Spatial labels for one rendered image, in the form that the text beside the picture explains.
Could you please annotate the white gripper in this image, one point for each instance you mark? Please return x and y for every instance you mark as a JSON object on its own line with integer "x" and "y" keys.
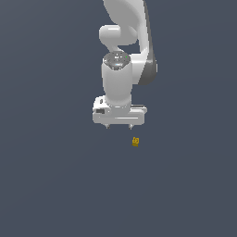
{"x": 118, "y": 115}

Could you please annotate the small yellow object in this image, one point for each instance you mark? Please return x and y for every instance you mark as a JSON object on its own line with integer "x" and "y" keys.
{"x": 135, "y": 141}

